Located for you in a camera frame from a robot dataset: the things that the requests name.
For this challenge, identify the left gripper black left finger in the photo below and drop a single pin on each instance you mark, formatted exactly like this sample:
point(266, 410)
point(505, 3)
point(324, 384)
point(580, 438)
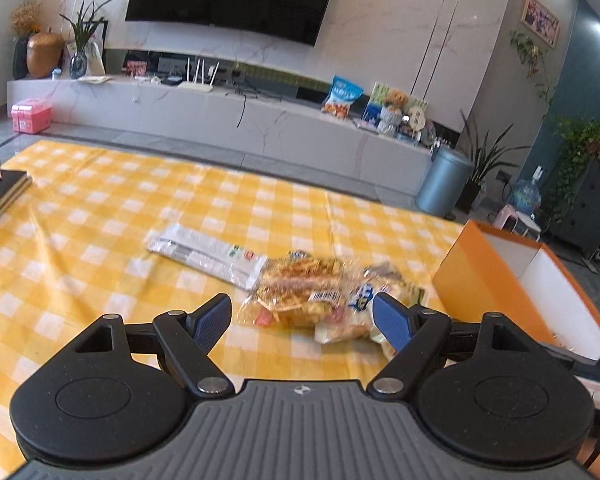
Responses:
point(186, 340)

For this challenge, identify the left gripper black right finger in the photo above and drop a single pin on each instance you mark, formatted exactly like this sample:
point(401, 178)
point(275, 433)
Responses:
point(418, 335)

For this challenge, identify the potato sticks snack bag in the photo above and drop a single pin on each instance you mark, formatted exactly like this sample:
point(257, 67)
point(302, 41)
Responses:
point(354, 318)

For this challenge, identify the white flat snack packet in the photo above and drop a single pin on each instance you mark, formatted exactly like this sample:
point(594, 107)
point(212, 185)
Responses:
point(229, 263)

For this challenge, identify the orange cardboard box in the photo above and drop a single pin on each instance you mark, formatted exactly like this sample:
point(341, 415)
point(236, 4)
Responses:
point(491, 270)

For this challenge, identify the yellow crispy snack bag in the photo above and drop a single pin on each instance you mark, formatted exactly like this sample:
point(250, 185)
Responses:
point(300, 290)

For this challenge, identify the yellow checkered tablecloth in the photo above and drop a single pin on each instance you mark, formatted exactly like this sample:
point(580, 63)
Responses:
point(74, 245)

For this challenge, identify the white round stool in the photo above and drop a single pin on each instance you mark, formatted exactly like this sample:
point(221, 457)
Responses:
point(511, 220)

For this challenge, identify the grey round trash bin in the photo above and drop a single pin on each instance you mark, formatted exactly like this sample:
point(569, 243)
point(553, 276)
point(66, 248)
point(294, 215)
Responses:
point(449, 172)

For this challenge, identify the dark grey drawer cabinet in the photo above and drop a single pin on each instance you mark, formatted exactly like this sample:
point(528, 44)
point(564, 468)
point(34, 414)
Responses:
point(580, 225)

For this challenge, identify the water jug with pump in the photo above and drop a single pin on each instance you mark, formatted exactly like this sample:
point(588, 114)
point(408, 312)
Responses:
point(526, 197)

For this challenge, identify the green potted plant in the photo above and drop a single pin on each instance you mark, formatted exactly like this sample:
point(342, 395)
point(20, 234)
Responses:
point(486, 155)

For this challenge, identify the teddy bear toy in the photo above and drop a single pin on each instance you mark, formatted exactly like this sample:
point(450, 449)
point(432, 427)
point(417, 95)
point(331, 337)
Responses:
point(392, 111)

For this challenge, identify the white marble tv cabinet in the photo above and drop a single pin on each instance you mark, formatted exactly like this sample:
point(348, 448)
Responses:
point(277, 130)

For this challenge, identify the hanging ivy plant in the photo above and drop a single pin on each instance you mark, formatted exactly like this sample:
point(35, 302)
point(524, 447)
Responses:
point(580, 143)

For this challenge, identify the white wifi router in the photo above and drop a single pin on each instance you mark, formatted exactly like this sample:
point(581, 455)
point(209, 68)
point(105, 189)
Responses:
point(200, 78)

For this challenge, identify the blue snack bag on cabinet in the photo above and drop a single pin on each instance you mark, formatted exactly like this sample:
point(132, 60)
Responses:
point(341, 96)

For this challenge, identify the pink storage box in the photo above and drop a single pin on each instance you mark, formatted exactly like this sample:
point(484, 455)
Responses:
point(31, 116)

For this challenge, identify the brown round vase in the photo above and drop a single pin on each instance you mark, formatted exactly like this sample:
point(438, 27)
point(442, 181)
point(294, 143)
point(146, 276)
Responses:
point(43, 53)

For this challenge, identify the glass vase with plant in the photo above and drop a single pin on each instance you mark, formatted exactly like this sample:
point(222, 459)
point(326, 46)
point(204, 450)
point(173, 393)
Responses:
point(88, 18)

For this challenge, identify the framed wall picture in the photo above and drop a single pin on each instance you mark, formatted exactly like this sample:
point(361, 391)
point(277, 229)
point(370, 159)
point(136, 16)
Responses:
point(537, 17)

